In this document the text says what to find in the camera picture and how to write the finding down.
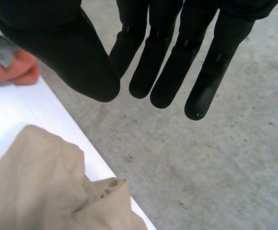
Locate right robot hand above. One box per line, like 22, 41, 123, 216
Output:
0, 0, 278, 121

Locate grey towel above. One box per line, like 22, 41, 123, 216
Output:
0, 6, 19, 68

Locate coral towel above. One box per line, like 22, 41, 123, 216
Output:
0, 47, 41, 87

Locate beige shorts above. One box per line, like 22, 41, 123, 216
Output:
0, 124, 147, 230

